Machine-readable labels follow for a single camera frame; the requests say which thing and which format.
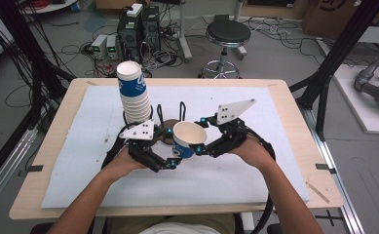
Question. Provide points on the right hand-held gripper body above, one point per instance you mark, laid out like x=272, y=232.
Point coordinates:
x=231, y=130

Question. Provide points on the person's white shirt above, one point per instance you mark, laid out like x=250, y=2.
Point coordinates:
x=180, y=229

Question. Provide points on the stack of paper cups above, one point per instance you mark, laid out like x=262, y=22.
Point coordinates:
x=132, y=86

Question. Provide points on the black metal frame post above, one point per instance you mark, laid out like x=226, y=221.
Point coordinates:
x=336, y=55
x=24, y=48

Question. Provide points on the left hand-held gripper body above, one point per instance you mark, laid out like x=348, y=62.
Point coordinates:
x=138, y=131

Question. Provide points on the grey metal desk leg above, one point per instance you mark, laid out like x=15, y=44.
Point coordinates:
x=183, y=32

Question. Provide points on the round white table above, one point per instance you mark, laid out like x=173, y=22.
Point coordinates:
x=54, y=6

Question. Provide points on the black tape strip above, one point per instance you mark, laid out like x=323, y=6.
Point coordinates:
x=35, y=168
x=323, y=167

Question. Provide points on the blue printed paper cup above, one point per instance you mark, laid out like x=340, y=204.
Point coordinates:
x=188, y=133

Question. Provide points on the aluminium floor rail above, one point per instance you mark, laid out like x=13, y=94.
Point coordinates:
x=336, y=182
x=5, y=172

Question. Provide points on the white foam mat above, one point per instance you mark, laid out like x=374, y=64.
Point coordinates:
x=80, y=162

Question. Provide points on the grey bench power supply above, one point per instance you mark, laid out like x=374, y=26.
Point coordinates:
x=112, y=47
x=98, y=45

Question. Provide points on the person's olive trousers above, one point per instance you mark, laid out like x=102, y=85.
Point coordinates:
x=128, y=224

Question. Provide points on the thin wooden stick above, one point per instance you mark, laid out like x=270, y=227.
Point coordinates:
x=317, y=192

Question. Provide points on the black computer tower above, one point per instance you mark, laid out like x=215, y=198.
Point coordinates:
x=129, y=35
x=150, y=26

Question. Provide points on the brown cardboard box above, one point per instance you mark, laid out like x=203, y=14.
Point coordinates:
x=326, y=16

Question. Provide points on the person's left hand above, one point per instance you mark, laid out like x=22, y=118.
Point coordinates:
x=125, y=164

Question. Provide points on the white floor platform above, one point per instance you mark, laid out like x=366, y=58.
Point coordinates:
x=362, y=113

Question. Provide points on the black round stool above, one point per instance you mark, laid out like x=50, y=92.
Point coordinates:
x=228, y=32

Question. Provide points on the white box on computer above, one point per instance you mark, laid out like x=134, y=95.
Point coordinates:
x=134, y=10

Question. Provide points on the person's right hand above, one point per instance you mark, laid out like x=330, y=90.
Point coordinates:
x=253, y=152

